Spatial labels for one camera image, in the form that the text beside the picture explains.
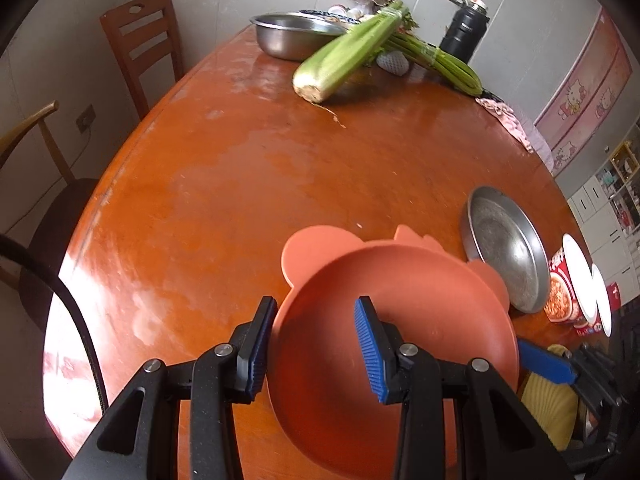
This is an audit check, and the yellow scalloped plate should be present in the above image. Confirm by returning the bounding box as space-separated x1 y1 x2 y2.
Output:
521 344 579 451

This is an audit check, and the red paper noodle bowl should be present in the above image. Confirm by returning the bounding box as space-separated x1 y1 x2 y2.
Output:
544 233 598 325

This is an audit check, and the stainless steel pan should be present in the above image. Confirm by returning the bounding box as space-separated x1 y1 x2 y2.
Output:
460 185 550 314

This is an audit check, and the orange bear-shaped plate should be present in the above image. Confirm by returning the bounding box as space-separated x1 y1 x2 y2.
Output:
266 224 522 480

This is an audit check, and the white display cabinet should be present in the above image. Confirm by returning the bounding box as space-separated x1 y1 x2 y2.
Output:
567 124 640 304

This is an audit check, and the tan curved-back chair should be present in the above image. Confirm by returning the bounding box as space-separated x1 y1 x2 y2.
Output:
1 100 98 332

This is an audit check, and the pink patterned cloth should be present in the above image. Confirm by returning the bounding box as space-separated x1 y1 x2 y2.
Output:
475 98 534 153

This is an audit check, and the pink Hello Kitty curtain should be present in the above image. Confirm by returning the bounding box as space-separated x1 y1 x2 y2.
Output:
535 11 632 176

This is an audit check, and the black thermos bottle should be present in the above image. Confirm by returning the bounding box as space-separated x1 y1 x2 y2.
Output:
438 0 489 63

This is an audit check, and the foam-netted white fruit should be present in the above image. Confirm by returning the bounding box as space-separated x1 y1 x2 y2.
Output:
375 51 410 77

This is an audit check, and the thin celery bunch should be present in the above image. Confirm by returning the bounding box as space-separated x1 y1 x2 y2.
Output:
383 30 484 98

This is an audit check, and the thick celery bunch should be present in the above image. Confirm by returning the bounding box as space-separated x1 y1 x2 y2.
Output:
292 0 409 104

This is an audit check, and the red wooden chair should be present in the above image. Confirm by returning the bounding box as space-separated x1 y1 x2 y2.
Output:
100 0 186 119

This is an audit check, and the blue patterned food dish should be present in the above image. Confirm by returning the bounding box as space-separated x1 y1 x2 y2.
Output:
300 9 360 27

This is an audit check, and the large stainless steel bowl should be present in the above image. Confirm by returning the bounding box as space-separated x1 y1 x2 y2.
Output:
250 12 346 62

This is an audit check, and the black cable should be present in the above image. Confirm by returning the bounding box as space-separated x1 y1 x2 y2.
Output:
0 234 111 416

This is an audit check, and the wall power socket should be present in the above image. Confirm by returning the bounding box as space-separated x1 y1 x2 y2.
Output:
76 104 96 133

